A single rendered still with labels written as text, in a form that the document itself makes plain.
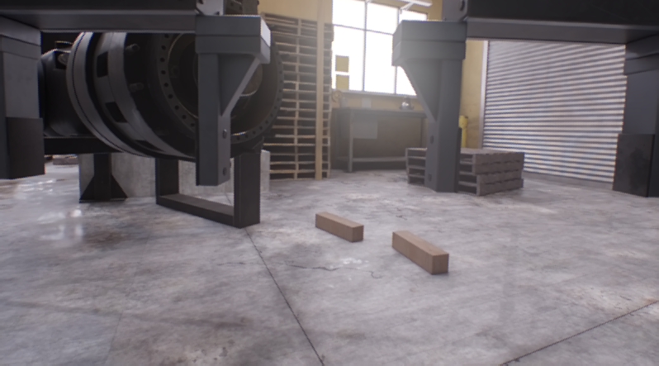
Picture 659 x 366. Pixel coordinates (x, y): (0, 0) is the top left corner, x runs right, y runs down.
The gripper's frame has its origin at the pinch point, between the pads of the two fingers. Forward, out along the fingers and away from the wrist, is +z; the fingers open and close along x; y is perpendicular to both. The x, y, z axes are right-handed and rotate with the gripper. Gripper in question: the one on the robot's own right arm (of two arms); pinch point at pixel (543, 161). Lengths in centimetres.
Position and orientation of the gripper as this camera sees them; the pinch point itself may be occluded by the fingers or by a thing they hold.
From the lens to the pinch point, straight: 25.3
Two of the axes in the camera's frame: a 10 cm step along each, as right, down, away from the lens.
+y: -0.1, 0.9, -10.0
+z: -0.3, 10.0, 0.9
